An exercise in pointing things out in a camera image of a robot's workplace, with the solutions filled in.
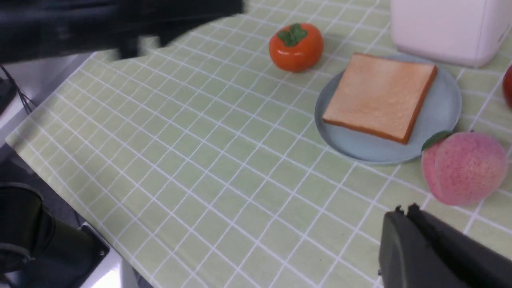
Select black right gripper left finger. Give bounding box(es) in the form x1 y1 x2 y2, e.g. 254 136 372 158
378 206 453 288

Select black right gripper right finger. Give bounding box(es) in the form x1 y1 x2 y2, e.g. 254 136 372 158
407 204 512 288

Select toast slice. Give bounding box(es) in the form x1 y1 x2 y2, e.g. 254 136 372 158
322 53 438 145

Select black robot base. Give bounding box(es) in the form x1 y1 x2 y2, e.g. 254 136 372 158
0 182 110 288

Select pink peach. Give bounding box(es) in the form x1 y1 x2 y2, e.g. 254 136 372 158
421 131 508 206

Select light blue plate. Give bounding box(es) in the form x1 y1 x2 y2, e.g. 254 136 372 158
314 67 462 165

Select red apple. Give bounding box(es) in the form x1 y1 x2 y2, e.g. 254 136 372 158
502 65 512 109

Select white toaster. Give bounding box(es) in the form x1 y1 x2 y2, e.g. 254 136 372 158
390 0 512 68

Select green checkered tablecloth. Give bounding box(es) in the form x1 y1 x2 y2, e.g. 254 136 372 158
16 0 511 288

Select orange persimmon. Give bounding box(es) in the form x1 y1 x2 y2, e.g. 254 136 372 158
268 22 324 73

